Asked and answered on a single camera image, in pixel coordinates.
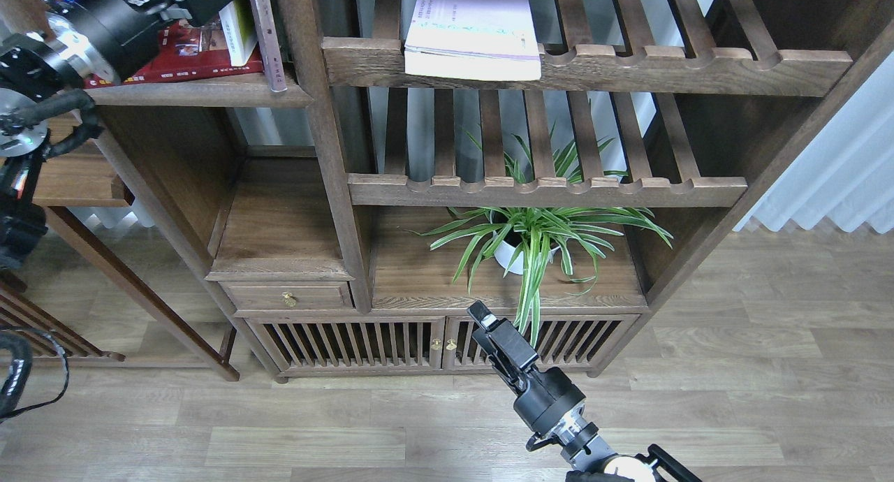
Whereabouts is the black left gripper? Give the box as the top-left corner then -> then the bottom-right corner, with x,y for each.
41,0 -> 234,83

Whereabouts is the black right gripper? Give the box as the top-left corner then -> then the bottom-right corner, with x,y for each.
467,300 -> 587,444

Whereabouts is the yellow green paperback book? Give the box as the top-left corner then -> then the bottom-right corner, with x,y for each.
219,0 -> 258,67

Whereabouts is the red paperback book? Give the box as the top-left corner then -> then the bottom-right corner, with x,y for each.
121,17 -> 264,85

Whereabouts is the white lavender paperback book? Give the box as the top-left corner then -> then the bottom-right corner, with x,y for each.
404,0 -> 541,82

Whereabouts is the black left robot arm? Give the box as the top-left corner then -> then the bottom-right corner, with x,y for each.
1,0 -> 234,270

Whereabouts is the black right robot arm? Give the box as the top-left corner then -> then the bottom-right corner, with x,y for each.
467,301 -> 699,481

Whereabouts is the thin upright book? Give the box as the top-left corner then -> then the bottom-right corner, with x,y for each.
249,0 -> 288,93

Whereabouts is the white plant pot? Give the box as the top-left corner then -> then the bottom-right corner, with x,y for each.
494,240 -> 560,276

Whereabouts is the green spider plant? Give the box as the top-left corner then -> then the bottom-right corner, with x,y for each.
416,126 -> 675,350

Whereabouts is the dark wooden bookshelf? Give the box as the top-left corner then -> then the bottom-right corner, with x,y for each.
0,0 -> 894,386

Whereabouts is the brass drawer knob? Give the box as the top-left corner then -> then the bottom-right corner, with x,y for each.
281,292 -> 299,308

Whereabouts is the dark wooden slatted bench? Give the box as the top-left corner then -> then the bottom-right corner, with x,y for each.
1,282 -> 126,367

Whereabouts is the white curtain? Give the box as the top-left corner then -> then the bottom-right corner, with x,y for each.
734,55 -> 893,234

